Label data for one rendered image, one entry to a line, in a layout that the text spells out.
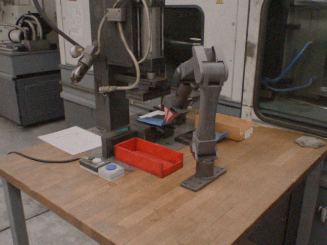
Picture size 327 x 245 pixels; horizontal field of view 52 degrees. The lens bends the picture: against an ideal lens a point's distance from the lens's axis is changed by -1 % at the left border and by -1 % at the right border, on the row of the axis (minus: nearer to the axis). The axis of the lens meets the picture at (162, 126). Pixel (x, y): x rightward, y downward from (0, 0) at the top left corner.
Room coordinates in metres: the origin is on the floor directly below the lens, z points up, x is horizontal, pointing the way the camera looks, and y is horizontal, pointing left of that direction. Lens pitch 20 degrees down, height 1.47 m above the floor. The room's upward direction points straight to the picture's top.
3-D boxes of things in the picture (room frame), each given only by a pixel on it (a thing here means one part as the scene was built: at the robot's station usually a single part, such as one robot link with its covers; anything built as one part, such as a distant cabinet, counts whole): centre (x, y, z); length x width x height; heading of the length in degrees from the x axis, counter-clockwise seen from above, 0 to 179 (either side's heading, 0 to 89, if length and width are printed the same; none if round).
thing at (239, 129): (1.53, -0.29, 0.93); 0.25 x 0.13 x 0.08; 49
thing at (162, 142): (1.52, 0.09, 0.88); 0.65 x 0.50 x 0.03; 139
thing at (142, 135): (1.45, 0.05, 0.94); 0.20 x 0.10 x 0.07; 139
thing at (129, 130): (1.31, 0.17, 0.95); 0.15 x 0.03 x 0.10; 139
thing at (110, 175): (1.09, 0.18, 0.90); 0.07 x 0.07 x 0.06; 49
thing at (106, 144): (1.26, 0.21, 0.95); 0.06 x 0.03 x 0.09; 139
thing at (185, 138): (1.42, -0.17, 0.91); 0.17 x 0.16 x 0.02; 139
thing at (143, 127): (1.45, 0.05, 0.98); 0.20 x 0.10 x 0.01; 139
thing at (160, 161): (1.19, 0.05, 0.93); 0.25 x 0.12 x 0.06; 49
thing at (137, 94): (1.48, 0.11, 1.22); 0.26 x 0.18 x 0.30; 49
